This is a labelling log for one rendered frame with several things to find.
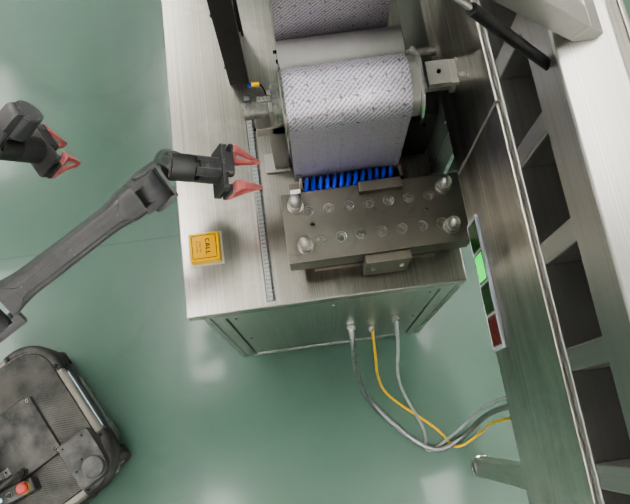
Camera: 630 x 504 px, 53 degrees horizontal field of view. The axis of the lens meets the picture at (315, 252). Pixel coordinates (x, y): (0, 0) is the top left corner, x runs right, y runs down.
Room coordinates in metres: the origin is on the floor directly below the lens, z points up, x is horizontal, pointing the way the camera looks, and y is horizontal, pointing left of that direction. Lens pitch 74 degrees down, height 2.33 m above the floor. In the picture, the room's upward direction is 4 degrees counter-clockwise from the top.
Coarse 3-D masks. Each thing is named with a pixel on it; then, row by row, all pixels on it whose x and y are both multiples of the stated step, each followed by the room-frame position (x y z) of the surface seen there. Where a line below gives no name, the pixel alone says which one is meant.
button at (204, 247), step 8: (208, 232) 0.47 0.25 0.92; (216, 232) 0.47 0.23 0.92; (192, 240) 0.45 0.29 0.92; (200, 240) 0.45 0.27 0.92; (208, 240) 0.45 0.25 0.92; (216, 240) 0.45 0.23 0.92; (192, 248) 0.44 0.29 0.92; (200, 248) 0.43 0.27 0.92; (208, 248) 0.43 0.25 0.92; (216, 248) 0.43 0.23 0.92; (192, 256) 0.42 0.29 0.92; (200, 256) 0.41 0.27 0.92; (208, 256) 0.41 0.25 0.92; (216, 256) 0.41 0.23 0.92
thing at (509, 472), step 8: (480, 456) -0.11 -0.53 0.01; (488, 456) -0.11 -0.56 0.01; (472, 464) -0.13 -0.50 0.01; (480, 464) -0.13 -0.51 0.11; (488, 464) -0.12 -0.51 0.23; (496, 464) -0.12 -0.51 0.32; (504, 464) -0.12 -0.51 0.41; (512, 464) -0.11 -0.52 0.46; (520, 464) -0.11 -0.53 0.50; (480, 472) -0.16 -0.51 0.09; (488, 472) -0.15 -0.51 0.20; (496, 472) -0.14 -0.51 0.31; (504, 472) -0.14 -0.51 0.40; (512, 472) -0.13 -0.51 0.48; (520, 472) -0.13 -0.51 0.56; (496, 480) -0.17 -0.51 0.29; (504, 480) -0.16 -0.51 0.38; (512, 480) -0.16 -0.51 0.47; (520, 480) -0.15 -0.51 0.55; (520, 488) -0.17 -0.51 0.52
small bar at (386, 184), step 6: (372, 180) 0.53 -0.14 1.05; (378, 180) 0.53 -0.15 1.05; (384, 180) 0.53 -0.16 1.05; (390, 180) 0.52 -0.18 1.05; (396, 180) 0.52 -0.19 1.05; (360, 186) 0.51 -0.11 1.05; (366, 186) 0.51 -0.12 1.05; (372, 186) 0.51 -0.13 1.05; (378, 186) 0.51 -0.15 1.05; (384, 186) 0.51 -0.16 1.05; (390, 186) 0.51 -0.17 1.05; (396, 186) 0.51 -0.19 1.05; (360, 192) 0.50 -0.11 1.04; (366, 192) 0.50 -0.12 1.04; (372, 192) 0.50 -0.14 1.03
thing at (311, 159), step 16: (304, 144) 0.55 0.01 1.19; (320, 144) 0.56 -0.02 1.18; (336, 144) 0.56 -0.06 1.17; (352, 144) 0.56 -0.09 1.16; (368, 144) 0.56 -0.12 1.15; (384, 144) 0.57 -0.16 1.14; (400, 144) 0.57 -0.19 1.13; (304, 160) 0.55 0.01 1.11; (320, 160) 0.56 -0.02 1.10; (336, 160) 0.56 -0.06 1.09; (352, 160) 0.56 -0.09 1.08; (368, 160) 0.57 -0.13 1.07; (384, 160) 0.57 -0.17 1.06; (304, 176) 0.55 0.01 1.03
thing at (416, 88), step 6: (408, 60) 0.66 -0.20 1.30; (414, 60) 0.66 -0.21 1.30; (414, 66) 0.64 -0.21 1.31; (414, 72) 0.63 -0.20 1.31; (414, 78) 0.62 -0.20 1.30; (414, 84) 0.61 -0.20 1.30; (414, 90) 0.60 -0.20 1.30; (420, 90) 0.60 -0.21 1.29; (414, 96) 0.59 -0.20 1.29; (420, 96) 0.59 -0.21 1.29; (414, 102) 0.58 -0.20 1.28; (420, 102) 0.58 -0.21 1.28; (282, 108) 0.58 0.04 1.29; (414, 108) 0.58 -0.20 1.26; (414, 114) 0.58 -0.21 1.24
